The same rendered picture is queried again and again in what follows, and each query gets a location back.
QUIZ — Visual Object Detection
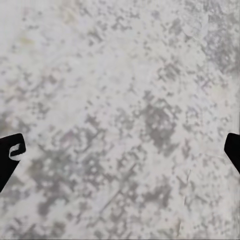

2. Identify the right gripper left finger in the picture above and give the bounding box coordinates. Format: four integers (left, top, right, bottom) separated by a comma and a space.
0, 133, 28, 193

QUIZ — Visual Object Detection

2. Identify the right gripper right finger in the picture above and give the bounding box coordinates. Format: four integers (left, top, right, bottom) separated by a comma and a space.
224, 133, 240, 173

